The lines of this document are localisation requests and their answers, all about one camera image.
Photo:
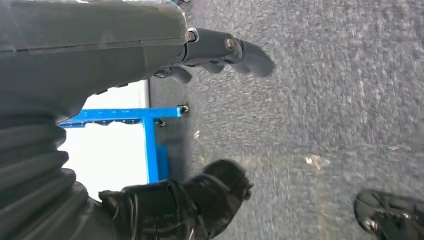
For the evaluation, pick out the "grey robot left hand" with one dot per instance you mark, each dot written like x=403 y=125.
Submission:
x=82 y=49

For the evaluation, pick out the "white car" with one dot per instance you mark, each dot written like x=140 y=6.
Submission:
x=106 y=159

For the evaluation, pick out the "blue wheeled rack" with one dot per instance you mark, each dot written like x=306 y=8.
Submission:
x=150 y=155

